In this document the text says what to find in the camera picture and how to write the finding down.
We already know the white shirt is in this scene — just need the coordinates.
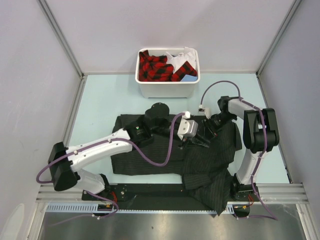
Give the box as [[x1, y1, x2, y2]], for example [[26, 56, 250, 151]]
[[165, 47, 197, 73]]

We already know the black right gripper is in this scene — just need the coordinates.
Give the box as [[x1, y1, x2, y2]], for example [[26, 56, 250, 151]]
[[202, 112, 237, 141]]

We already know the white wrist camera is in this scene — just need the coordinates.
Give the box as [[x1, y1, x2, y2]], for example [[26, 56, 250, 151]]
[[198, 104, 212, 119], [177, 111, 199, 140]]

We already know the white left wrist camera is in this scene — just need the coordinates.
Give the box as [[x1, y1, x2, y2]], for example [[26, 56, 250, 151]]
[[177, 111, 199, 140]]

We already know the dark pinstriped long sleeve shirt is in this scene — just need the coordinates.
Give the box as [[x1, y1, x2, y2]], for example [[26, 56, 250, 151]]
[[111, 121, 242, 215]]

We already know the white plastic bin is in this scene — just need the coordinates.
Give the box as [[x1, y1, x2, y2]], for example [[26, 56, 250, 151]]
[[135, 47, 201, 98]]

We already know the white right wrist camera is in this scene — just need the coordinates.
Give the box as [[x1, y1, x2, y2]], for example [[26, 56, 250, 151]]
[[198, 104, 212, 119]]

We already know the light blue shirt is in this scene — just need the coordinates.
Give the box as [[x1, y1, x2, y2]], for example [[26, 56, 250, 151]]
[[181, 74, 198, 82]]

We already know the aluminium frame rail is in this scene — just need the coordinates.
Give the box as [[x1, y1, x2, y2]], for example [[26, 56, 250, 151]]
[[36, 183, 309, 205]]

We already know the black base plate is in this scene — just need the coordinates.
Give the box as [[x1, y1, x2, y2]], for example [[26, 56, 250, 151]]
[[97, 183, 258, 202]]

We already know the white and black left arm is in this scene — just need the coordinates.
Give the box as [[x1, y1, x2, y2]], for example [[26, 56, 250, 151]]
[[48, 102, 210, 200]]

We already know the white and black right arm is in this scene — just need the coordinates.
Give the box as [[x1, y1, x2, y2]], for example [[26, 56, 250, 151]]
[[202, 96, 280, 201]]

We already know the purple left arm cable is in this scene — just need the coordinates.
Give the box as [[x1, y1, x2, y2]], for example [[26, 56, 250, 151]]
[[36, 112, 187, 227]]

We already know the white slotted cable duct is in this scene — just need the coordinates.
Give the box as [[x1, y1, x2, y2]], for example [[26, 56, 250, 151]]
[[46, 201, 236, 215]]

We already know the red black plaid shirt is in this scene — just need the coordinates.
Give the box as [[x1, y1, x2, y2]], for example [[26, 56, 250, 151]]
[[137, 50, 198, 83]]

